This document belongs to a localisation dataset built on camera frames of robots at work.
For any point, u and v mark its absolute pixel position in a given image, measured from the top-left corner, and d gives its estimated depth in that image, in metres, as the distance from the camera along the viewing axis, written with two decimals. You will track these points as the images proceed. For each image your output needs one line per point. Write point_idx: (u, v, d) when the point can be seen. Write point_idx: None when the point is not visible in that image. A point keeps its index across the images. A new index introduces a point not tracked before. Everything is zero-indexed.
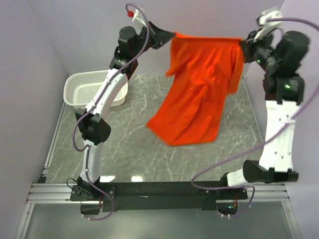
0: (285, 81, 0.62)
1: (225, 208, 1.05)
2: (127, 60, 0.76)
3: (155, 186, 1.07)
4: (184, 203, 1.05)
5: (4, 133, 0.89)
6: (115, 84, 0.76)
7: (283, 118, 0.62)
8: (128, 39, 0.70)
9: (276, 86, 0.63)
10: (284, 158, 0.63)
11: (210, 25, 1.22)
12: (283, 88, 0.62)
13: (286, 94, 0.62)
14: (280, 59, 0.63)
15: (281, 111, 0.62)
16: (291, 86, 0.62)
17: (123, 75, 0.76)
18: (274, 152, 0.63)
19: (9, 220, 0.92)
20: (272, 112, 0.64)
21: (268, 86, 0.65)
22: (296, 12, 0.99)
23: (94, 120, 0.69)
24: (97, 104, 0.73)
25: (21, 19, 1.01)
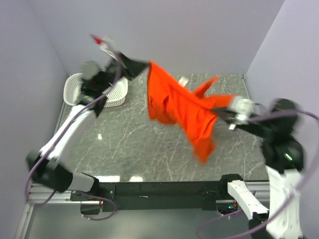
0: (284, 149, 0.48)
1: (225, 208, 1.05)
2: (95, 97, 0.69)
3: (155, 186, 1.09)
4: (184, 203, 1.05)
5: (5, 132, 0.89)
6: (81, 121, 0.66)
7: (286, 188, 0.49)
8: (92, 76, 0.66)
9: (276, 155, 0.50)
10: (292, 227, 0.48)
11: (210, 26, 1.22)
12: (282, 158, 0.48)
13: (286, 165, 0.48)
14: (275, 127, 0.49)
15: (281, 182, 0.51)
16: (292, 154, 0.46)
17: (90, 113, 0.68)
18: (281, 221, 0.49)
19: (8, 220, 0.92)
20: (275, 179, 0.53)
21: (269, 155, 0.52)
22: (295, 13, 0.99)
23: (51, 166, 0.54)
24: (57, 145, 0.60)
25: (21, 18, 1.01)
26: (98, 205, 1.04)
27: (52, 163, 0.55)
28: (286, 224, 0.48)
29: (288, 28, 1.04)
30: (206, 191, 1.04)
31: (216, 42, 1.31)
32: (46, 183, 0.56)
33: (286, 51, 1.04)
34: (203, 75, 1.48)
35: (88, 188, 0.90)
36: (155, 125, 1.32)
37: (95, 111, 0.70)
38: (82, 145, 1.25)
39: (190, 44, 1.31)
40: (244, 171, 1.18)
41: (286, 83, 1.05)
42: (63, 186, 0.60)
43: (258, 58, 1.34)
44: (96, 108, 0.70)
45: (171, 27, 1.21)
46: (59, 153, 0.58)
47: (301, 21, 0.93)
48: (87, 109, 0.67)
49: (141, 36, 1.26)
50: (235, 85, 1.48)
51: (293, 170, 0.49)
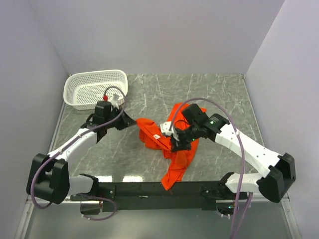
0: (208, 121, 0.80)
1: (225, 209, 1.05)
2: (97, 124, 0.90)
3: (155, 186, 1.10)
4: (183, 204, 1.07)
5: (5, 133, 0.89)
6: (81, 141, 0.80)
7: (232, 136, 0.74)
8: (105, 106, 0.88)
9: (209, 129, 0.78)
10: (265, 153, 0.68)
11: (210, 26, 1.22)
12: (211, 125, 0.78)
13: (218, 126, 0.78)
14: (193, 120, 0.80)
15: (226, 135, 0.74)
16: (215, 121, 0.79)
17: (94, 134, 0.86)
18: (256, 156, 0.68)
19: (9, 220, 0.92)
20: (224, 140, 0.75)
21: (204, 134, 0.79)
22: (295, 13, 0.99)
23: (58, 165, 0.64)
24: (63, 152, 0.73)
25: (21, 18, 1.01)
26: (98, 205, 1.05)
27: (60, 162, 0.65)
28: (261, 155, 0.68)
29: (288, 28, 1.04)
30: (206, 191, 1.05)
31: (216, 43, 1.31)
32: (47, 188, 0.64)
33: (286, 51, 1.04)
34: (203, 75, 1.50)
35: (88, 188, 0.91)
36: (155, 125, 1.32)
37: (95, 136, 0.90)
38: None
39: (190, 44, 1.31)
40: (244, 171, 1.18)
41: (286, 84, 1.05)
42: (60, 195, 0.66)
43: (258, 58, 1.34)
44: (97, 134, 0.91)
45: (171, 27, 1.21)
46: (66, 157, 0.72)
47: (301, 20, 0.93)
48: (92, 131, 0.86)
49: (141, 36, 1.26)
50: (235, 85, 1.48)
51: (225, 125, 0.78)
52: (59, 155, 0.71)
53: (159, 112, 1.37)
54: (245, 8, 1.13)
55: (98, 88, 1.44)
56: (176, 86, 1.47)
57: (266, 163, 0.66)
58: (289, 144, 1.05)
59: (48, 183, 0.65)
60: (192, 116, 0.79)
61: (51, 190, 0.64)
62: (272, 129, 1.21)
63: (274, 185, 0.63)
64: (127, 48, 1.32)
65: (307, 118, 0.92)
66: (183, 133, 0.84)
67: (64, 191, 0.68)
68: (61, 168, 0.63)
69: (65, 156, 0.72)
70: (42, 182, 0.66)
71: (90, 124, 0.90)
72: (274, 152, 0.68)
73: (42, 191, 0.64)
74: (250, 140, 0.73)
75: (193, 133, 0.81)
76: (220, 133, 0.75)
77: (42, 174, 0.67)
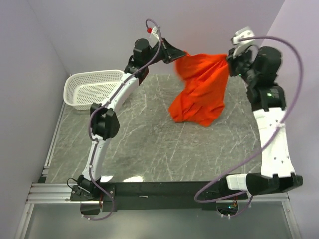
0: (266, 90, 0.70)
1: (225, 209, 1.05)
2: (139, 66, 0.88)
3: (155, 186, 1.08)
4: (184, 203, 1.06)
5: (5, 133, 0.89)
6: (125, 90, 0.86)
7: (273, 124, 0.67)
8: (143, 49, 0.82)
9: (258, 97, 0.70)
10: (283, 162, 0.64)
11: (210, 27, 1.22)
12: (265, 96, 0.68)
13: (269, 103, 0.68)
14: (259, 72, 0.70)
15: (269, 117, 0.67)
16: (272, 94, 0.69)
17: (135, 80, 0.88)
18: (274, 158, 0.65)
19: (9, 220, 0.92)
20: (262, 119, 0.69)
21: (251, 95, 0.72)
22: (297, 11, 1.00)
23: (109, 113, 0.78)
24: (111, 101, 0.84)
25: (21, 19, 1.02)
26: (98, 205, 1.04)
27: (109, 111, 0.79)
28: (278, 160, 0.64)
29: (290, 28, 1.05)
30: (206, 190, 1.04)
31: (216, 43, 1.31)
32: (103, 128, 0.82)
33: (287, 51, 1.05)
34: None
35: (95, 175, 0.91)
36: (156, 125, 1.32)
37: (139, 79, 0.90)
38: (82, 145, 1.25)
39: (190, 44, 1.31)
40: (244, 171, 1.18)
41: (287, 83, 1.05)
42: (111, 133, 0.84)
43: None
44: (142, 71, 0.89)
45: (172, 26, 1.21)
46: (112, 107, 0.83)
47: (305, 19, 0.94)
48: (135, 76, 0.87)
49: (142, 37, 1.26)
50: (235, 85, 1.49)
51: (274, 107, 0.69)
52: (108, 104, 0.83)
53: (159, 112, 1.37)
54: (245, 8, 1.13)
55: (97, 88, 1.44)
56: (176, 86, 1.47)
57: (274, 170, 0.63)
58: (289, 145, 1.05)
59: (104, 124, 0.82)
60: (261, 62, 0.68)
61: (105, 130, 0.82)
62: None
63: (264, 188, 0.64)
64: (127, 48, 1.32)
65: (306, 118, 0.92)
66: (244, 60, 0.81)
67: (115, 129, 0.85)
68: (111, 116, 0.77)
69: (113, 106, 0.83)
70: (99, 122, 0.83)
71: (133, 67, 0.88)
72: (291, 168, 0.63)
73: (99, 128, 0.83)
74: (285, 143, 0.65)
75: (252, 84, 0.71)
76: (264, 112, 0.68)
77: (99, 115, 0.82)
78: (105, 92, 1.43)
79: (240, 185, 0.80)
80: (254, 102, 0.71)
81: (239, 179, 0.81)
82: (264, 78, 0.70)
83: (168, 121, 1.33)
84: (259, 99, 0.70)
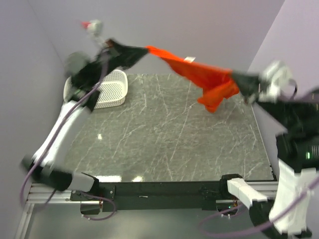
0: (305, 148, 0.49)
1: (224, 209, 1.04)
2: (85, 90, 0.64)
3: (155, 186, 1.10)
4: (185, 204, 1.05)
5: (5, 133, 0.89)
6: (73, 121, 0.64)
7: (300, 188, 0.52)
8: (80, 70, 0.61)
9: (293, 153, 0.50)
10: (297, 222, 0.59)
11: (210, 26, 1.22)
12: (302, 157, 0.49)
13: (305, 164, 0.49)
14: (298, 123, 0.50)
15: (299, 182, 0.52)
16: (311, 153, 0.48)
17: (82, 109, 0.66)
18: (288, 218, 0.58)
19: (9, 220, 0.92)
20: (289, 178, 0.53)
21: (284, 152, 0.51)
22: (295, 12, 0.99)
23: (46, 171, 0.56)
24: (50, 149, 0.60)
25: (21, 19, 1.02)
26: (98, 205, 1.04)
27: (47, 167, 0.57)
28: (293, 220, 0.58)
29: (287, 27, 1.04)
30: (206, 191, 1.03)
31: (216, 43, 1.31)
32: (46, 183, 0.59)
33: (286, 50, 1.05)
34: None
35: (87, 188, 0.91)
36: (155, 125, 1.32)
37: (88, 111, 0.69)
38: (82, 145, 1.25)
39: (190, 44, 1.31)
40: (244, 171, 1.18)
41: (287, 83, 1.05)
42: (62, 185, 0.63)
43: (258, 58, 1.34)
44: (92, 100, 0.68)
45: (171, 26, 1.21)
46: (53, 158, 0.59)
47: (302, 20, 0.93)
48: (79, 106, 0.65)
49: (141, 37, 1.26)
50: None
51: (311, 169, 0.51)
52: (46, 157, 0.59)
53: (159, 112, 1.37)
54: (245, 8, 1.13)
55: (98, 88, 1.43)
56: (176, 86, 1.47)
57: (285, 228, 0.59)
58: None
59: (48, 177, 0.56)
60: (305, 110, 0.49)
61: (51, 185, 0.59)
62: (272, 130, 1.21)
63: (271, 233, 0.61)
64: None
65: None
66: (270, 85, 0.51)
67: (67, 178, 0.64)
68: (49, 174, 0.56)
69: (52, 157, 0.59)
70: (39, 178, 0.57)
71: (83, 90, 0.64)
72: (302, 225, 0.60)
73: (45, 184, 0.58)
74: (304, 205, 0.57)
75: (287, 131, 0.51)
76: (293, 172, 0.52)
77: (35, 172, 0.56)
78: (105, 92, 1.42)
79: (241, 198, 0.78)
80: (284, 155, 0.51)
81: (240, 191, 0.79)
82: (305, 131, 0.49)
83: (168, 121, 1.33)
84: (292, 154, 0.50)
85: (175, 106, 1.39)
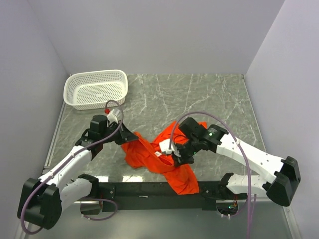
0: (207, 133, 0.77)
1: (225, 209, 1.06)
2: (93, 140, 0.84)
3: (155, 186, 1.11)
4: (184, 203, 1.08)
5: (5, 133, 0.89)
6: (79, 158, 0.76)
7: (233, 146, 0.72)
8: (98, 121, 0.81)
9: (209, 142, 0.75)
10: (269, 159, 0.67)
11: (210, 27, 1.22)
12: (212, 137, 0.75)
13: (217, 137, 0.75)
14: (194, 137, 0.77)
15: (227, 145, 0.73)
16: (213, 133, 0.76)
17: (88, 152, 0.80)
18: (261, 163, 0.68)
19: (9, 219, 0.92)
20: (226, 151, 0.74)
21: (206, 147, 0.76)
22: (295, 13, 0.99)
23: (49, 192, 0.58)
24: (56, 175, 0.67)
25: (21, 19, 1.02)
26: (98, 205, 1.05)
27: (51, 187, 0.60)
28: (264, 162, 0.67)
29: (288, 27, 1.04)
30: (206, 191, 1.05)
31: (216, 43, 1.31)
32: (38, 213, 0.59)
33: (286, 50, 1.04)
34: (203, 75, 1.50)
35: (88, 190, 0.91)
36: (155, 125, 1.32)
37: (90, 154, 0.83)
38: None
39: (190, 44, 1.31)
40: (244, 171, 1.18)
41: (286, 84, 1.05)
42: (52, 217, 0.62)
43: (258, 58, 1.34)
44: (91, 151, 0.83)
45: (171, 26, 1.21)
46: (57, 182, 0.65)
47: (302, 20, 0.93)
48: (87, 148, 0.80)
49: (141, 37, 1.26)
50: (235, 84, 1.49)
51: (224, 136, 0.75)
52: (50, 179, 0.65)
53: (159, 112, 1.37)
54: (244, 8, 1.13)
55: (97, 88, 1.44)
56: (176, 86, 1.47)
57: (271, 170, 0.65)
58: (289, 145, 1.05)
59: (51, 191, 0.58)
60: (189, 130, 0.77)
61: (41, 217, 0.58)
62: (272, 130, 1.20)
63: (283, 191, 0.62)
64: (127, 48, 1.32)
65: (306, 118, 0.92)
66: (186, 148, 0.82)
67: (55, 215, 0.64)
68: (52, 194, 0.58)
69: (57, 180, 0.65)
70: (33, 206, 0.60)
71: (85, 141, 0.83)
72: (278, 157, 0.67)
73: (33, 216, 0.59)
74: (252, 149, 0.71)
75: (193, 147, 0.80)
76: (221, 145, 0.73)
77: (33, 198, 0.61)
78: (105, 92, 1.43)
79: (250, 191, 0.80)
80: (210, 148, 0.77)
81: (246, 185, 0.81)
82: (198, 133, 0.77)
83: (168, 122, 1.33)
84: (211, 143, 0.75)
85: (175, 106, 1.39)
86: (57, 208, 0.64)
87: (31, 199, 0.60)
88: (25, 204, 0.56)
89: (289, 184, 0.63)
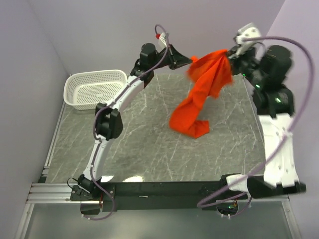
0: (275, 95, 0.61)
1: (226, 209, 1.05)
2: (145, 69, 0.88)
3: (155, 186, 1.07)
4: (184, 203, 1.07)
5: (5, 133, 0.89)
6: (134, 87, 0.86)
7: (279, 131, 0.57)
8: (149, 53, 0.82)
9: (266, 100, 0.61)
10: (288, 172, 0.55)
11: (210, 27, 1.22)
12: (274, 102, 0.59)
13: (278, 108, 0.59)
14: (267, 74, 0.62)
15: (275, 125, 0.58)
16: (281, 99, 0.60)
17: (141, 82, 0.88)
18: (278, 166, 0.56)
19: (8, 220, 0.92)
20: (267, 125, 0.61)
21: (258, 100, 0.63)
22: (297, 13, 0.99)
23: (113, 114, 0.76)
24: (117, 100, 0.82)
25: (22, 20, 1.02)
26: (98, 204, 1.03)
27: (114, 111, 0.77)
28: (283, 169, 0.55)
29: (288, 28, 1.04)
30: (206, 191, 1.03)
31: (216, 43, 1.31)
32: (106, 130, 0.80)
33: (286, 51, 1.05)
34: None
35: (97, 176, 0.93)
36: (156, 125, 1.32)
37: (143, 83, 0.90)
38: (82, 145, 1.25)
39: (190, 44, 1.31)
40: (244, 171, 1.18)
41: (287, 84, 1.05)
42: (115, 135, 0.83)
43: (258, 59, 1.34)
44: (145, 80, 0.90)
45: (171, 26, 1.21)
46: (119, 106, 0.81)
47: (304, 20, 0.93)
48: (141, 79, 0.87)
49: (142, 36, 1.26)
50: (235, 85, 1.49)
51: (284, 114, 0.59)
52: (113, 105, 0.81)
53: (159, 112, 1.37)
54: None
55: (98, 89, 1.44)
56: (176, 86, 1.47)
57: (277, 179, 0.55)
58: None
59: (115, 113, 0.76)
60: (268, 67, 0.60)
61: (109, 132, 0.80)
62: None
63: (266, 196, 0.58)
64: (128, 48, 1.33)
65: (306, 118, 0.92)
66: (248, 59, 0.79)
67: (119, 131, 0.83)
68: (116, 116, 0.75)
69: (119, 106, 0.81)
70: (103, 122, 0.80)
71: (139, 70, 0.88)
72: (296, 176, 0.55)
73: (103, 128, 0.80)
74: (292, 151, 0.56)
75: (251, 68, 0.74)
76: (271, 119, 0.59)
77: (101, 117, 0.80)
78: (105, 92, 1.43)
79: (240, 187, 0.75)
80: (262, 108, 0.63)
81: (238, 180, 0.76)
82: (271, 81, 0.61)
83: (168, 121, 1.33)
84: (266, 103, 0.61)
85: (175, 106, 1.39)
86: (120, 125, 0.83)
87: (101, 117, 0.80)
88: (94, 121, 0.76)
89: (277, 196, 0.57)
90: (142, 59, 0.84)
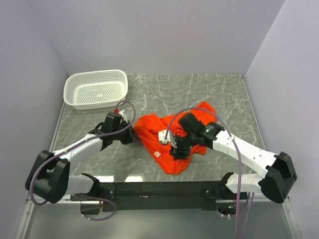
0: (203, 130, 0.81)
1: (225, 209, 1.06)
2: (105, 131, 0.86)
3: (155, 186, 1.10)
4: (186, 204, 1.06)
5: (5, 133, 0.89)
6: (92, 143, 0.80)
7: (228, 142, 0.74)
8: (116, 116, 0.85)
9: (206, 138, 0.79)
10: (262, 155, 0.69)
11: (210, 28, 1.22)
12: (207, 133, 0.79)
13: (213, 133, 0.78)
14: (190, 131, 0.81)
15: (222, 141, 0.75)
16: (210, 129, 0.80)
17: (99, 140, 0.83)
18: (253, 158, 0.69)
19: (8, 220, 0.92)
20: (221, 146, 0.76)
21: (204, 142, 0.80)
22: (295, 13, 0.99)
23: (60, 165, 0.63)
24: (68, 152, 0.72)
25: (21, 20, 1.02)
26: (98, 204, 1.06)
27: (63, 161, 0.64)
28: (257, 156, 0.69)
29: (288, 27, 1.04)
30: (206, 190, 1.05)
31: (216, 43, 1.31)
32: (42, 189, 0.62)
33: (286, 50, 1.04)
34: (203, 75, 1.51)
35: (88, 189, 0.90)
36: None
37: (101, 144, 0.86)
38: None
39: (190, 44, 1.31)
40: (244, 171, 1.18)
41: (286, 84, 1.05)
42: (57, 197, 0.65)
43: (258, 59, 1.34)
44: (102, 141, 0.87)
45: (171, 26, 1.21)
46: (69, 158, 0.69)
47: (303, 20, 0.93)
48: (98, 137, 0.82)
49: (141, 37, 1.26)
50: (235, 85, 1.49)
51: (220, 132, 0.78)
52: (63, 155, 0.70)
53: (159, 112, 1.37)
54: (244, 10, 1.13)
55: (97, 88, 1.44)
56: (176, 86, 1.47)
57: (264, 164, 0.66)
58: (289, 145, 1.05)
59: (63, 164, 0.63)
60: (189, 125, 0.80)
61: (49, 189, 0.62)
62: (272, 130, 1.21)
63: (274, 185, 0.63)
64: (128, 48, 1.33)
65: (306, 118, 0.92)
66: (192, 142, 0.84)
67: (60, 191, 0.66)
68: (63, 168, 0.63)
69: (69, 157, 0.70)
70: (42, 179, 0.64)
71: (98, 131, 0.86)
72: (270, 153, 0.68)
73: (41, 187, 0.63)
74: (246, 144, 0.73)
75: (190, 141, 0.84)
76: (216, 140, 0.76)
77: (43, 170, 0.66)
78: (105, 92, 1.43)
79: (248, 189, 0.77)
80: (207, 144, 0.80)
81: (243, 184, 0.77)
82: (196, 125, 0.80)
83: None
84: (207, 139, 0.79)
85: (175, 106, 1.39)
86: (66, 184, 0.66)
87: (42, 173, 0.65)
88: (37, 172, 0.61)
89: (281, 180, 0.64)
90: (106, 123, 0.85)
